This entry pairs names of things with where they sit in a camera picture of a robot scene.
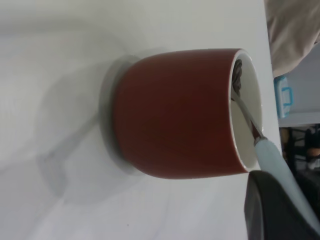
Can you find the blue and white plastic box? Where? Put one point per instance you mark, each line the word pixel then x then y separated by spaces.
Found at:
pixel 282 100

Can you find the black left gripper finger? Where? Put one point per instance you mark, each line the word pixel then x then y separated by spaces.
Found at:
pixel 275 217

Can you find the beige cloth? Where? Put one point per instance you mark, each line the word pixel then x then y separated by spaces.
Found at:
pixel 292 30

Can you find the red ceramic mug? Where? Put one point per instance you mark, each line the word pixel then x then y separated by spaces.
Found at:
pixel 175 112

